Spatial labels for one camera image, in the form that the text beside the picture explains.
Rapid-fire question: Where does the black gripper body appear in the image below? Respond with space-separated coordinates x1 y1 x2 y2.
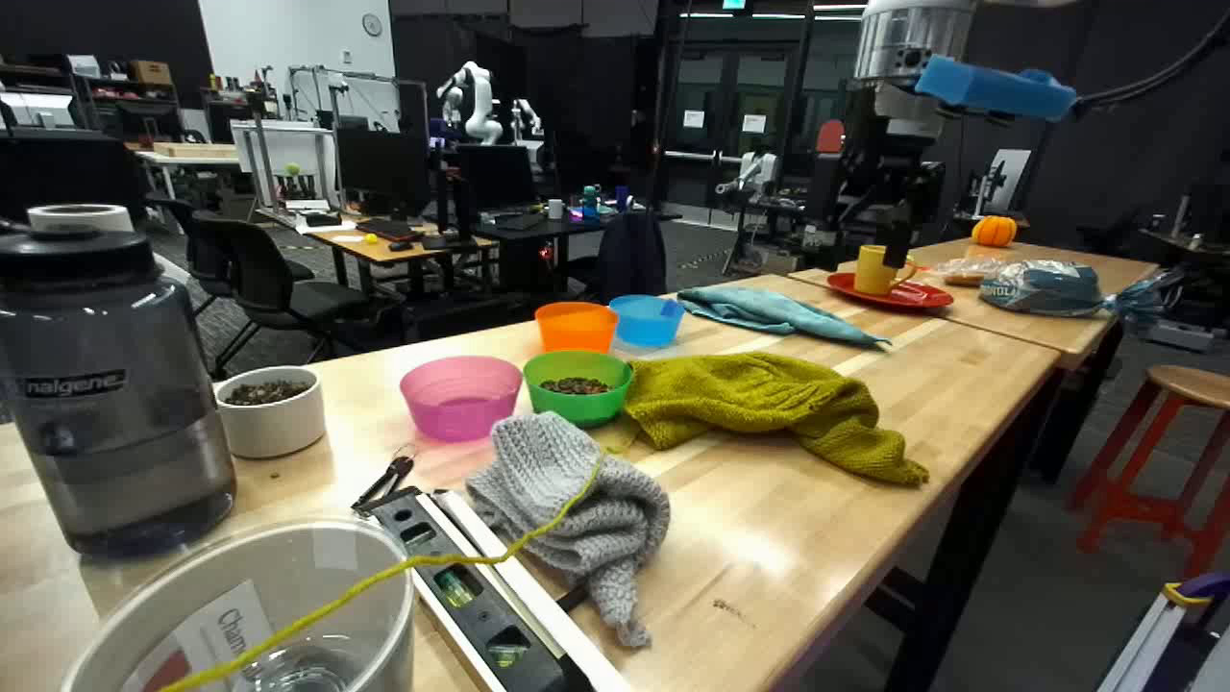
868 80 953 215

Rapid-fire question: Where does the yellow knit cloth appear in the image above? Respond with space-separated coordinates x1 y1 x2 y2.
622 350 933 494

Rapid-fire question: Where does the yellow string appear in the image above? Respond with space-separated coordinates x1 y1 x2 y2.
156 459 609 692

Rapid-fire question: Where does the teal cloth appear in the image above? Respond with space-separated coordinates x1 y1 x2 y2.
673 281 891 355

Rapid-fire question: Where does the grey knit cloth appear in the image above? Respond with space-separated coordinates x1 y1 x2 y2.
463 413 673 654

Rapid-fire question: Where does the yellow cup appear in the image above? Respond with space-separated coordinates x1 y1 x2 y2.
855 242 915 301

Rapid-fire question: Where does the red plate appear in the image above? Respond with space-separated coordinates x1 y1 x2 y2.
823 264 956 321

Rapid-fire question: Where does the small beige object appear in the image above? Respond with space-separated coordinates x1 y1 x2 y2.
939 254 994 290

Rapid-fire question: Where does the small orange object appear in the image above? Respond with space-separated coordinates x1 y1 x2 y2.
968 212 1023 250

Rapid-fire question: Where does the crumpled clear plastic bag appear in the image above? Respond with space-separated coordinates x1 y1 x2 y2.
1108 264 1189 323

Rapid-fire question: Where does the blue plastic bowl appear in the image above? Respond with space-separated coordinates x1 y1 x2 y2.
609 294 687 355

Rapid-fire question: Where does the orange metal stool wooden seat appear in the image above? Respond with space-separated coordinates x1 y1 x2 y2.
1067 363 1230 582

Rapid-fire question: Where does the orange plastic bowl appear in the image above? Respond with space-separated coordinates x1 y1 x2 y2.
531 301 618 356

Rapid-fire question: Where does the green plastic bowl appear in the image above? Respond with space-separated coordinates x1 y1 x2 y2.
518 350 637 432

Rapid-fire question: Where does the black monitor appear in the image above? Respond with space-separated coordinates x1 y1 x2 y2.
338 119 435 223
455 142 542 215

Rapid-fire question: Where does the pink plastic bowl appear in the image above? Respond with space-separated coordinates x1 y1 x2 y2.
397 355 525 446

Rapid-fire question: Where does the wooden desk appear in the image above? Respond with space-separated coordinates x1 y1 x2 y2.
262 205 495 305

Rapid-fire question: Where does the black spirit level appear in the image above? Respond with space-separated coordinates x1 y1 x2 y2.
354 481 629 692

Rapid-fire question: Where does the small black clip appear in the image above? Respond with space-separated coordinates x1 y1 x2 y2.
350 454 419 517

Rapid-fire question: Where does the black office chair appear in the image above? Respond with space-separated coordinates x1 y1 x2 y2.
189 208 377 376

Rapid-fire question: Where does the small white ceramic bowl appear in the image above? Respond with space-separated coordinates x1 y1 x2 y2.
213 363 331 461

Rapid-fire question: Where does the large white bowl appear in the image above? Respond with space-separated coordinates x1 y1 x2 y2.
58 517 419 692

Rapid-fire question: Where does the dark storage shelf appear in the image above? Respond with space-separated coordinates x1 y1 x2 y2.
71 50 185 139

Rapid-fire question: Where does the white paper label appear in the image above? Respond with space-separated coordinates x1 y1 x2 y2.
118 577 282 692

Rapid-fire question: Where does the grey blender jar black lid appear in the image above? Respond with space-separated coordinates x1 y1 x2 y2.
0 201 242 561

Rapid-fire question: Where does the wooden table black frame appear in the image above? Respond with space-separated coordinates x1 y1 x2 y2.
0 271 1067 692
783 235 1164 494

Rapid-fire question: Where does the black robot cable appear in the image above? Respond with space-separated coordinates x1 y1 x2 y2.
1073 9 1230 117

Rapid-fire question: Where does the metal rail with yellow clip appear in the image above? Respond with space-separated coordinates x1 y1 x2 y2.
1092 568 1230 692

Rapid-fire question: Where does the white frame box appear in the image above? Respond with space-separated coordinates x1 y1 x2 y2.
227 117 338 215

